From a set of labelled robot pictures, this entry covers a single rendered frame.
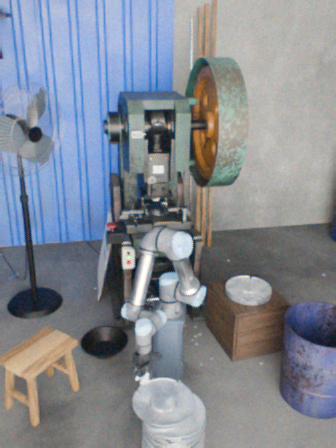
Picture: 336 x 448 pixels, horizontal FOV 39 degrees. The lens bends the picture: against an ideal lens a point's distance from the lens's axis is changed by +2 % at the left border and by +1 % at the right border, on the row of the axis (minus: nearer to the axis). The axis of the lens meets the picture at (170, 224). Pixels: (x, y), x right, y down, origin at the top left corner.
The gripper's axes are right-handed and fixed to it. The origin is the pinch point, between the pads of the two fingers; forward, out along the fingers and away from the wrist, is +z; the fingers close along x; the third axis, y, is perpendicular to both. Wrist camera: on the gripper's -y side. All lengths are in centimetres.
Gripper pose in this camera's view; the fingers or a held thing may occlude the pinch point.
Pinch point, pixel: (146, 381)
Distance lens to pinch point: 243.8
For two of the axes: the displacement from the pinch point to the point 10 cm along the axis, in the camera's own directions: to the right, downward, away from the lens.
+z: -0.2, 9.2, 4.0
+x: 6.5, 3.2, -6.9
